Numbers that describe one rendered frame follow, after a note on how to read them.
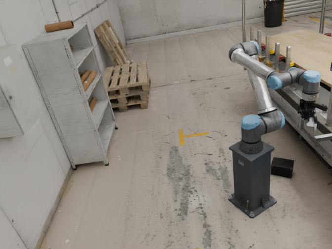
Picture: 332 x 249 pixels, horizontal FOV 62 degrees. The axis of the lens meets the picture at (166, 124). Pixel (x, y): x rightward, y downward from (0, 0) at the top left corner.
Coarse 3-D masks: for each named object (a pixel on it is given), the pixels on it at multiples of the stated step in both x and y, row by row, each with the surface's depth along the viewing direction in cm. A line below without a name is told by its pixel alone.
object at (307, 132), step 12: (264, 48) 373; (264, 60) 380; (324, 84) 251; (276, 96) 368; (324, 96) 254; (288, 108) 341; (288, 120) 339; (300, 120) 308; (312, 132) 293; (312, 144) 291; (324, 144) 275; (324, 156) 272
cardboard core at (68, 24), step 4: (48, 24) 310; (52, 24) 309; (56, 24) 308; (60, 24) 308; (64, 24) 307; (68, 24) 307; (72, 24) 314; (48, 28) 309; (52, 28) 309; (56, 28) 309; (60, 28) 310; (64, 28) 310; (68, 28) 312
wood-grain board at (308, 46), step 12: (276, 36) 384; (288, 36) 375; (300, 36) 366; (312, 36) 358; (324, 36) 350; (300, 48) 325; (312, 48) 318; (324, 48) 312; (300, 60) 293; (312, 60) 288; (324, 60) 282; (324, 72) 258
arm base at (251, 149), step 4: (260, 140) 219; (240, 144) 226; (244, 144) 221; (248, 144) 218; (252, 144) 217; (256, 144) 217; (260, 144) 219; (240, 148) 225; (244, 148) 221; (248, 148) 219; (252, 148) 218; (256, 148) 218; (260, 148) 219; (244, 152) 222; (248, 152) 219; (252, 152) 218; (256, 152) 218
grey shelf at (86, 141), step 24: (24, 48) 269; (48, 48) 269; (48, 72) 281; (72, 72) 281; (48, 96) 294; (72, 96) 294; (96, 96) 391; (72, 120) 308; (96, 120) 336; (72, 144) 324; (96, 144) 325
